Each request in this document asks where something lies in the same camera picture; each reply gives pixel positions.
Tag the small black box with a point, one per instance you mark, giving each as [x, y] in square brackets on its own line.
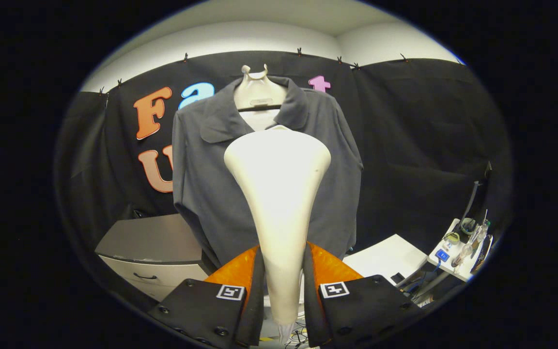
[397, 278]

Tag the grey button-up shirt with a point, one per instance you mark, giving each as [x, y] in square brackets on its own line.
[206, 194]

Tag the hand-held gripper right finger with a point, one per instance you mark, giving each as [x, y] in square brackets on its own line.
[309, 295]

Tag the small dark metal clip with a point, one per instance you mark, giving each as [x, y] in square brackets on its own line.
[139, 213]

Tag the cream clothes hanger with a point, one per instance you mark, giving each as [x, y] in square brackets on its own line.
[257, 92]

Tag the white side table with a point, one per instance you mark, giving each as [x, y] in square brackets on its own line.
[446, 266]

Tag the white garment steamer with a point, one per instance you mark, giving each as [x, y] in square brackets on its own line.
[279, 194]

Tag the white vertical ironing board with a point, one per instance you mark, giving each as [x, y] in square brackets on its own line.
[264, 120]

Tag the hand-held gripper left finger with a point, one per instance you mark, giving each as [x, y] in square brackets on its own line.
[257, 291]

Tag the small blue device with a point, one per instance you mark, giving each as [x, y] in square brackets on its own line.
[442, 255]

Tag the grey drawer cabinet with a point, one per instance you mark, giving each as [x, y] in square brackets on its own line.
[153, 237]

